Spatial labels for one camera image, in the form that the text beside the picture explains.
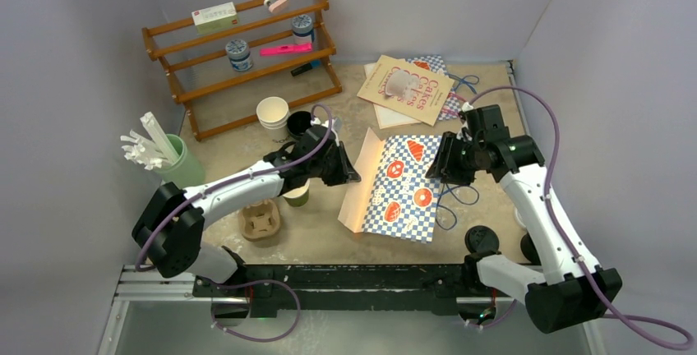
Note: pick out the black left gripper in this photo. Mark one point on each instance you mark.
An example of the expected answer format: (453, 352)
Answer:
(345, 172)

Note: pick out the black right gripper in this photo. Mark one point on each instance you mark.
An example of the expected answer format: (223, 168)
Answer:
(445, 167)

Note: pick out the blue checkered paper bag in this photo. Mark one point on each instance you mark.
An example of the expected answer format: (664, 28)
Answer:
(394, 197)

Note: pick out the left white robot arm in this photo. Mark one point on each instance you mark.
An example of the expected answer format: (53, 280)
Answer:
(170, 229)

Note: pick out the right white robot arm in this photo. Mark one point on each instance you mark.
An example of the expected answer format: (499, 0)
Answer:
(567, 290)

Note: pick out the green paper coffee cup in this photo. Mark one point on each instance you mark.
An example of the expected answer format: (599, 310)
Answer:
(298, 197)

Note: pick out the black paper cup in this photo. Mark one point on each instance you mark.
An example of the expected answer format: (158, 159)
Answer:
(298, 123)

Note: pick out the black cup lid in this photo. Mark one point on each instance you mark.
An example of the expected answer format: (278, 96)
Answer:
(480, 239)

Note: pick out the beige cakes paper bag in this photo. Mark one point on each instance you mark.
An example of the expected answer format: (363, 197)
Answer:
(388, 87)

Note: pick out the white paper cup stack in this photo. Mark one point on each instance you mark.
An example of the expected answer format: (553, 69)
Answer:
(273, 114)

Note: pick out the white cup lid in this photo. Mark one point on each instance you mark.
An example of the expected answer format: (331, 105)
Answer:
(519, 219)

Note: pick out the brown pulp cup carrier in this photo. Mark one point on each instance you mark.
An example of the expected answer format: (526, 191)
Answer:
(260, 220)

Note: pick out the black blue marker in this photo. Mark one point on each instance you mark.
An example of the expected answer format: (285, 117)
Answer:
(305, 68)

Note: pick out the black lid stack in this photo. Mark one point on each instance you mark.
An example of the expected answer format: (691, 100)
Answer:
(529, 250)

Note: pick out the pink marker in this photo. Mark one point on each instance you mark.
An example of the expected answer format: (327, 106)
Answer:
(286, 49)

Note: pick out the wooden three-tier shelf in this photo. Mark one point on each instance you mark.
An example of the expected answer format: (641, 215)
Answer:
(259, 38)

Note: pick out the blue patterned jar right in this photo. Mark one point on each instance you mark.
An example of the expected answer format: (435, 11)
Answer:
(303, 29)

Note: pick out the blue patterned jar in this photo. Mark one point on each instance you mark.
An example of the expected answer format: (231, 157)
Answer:
(303, 29)
(239, 55)

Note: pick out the blue patterned jar left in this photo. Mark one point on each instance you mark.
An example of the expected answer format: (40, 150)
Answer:
(239, 55)

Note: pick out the green straw holder cup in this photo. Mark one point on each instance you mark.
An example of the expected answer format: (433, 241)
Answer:
(187, 170)

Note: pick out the pink white small tool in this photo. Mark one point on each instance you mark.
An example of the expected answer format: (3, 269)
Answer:
(275, 6)

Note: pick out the white wrapped straws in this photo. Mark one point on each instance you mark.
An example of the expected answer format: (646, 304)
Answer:
(154, 151)

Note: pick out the white green box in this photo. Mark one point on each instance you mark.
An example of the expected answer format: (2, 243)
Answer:
(214, 19)

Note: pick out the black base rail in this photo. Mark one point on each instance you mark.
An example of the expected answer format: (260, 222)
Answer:
(437, 288)

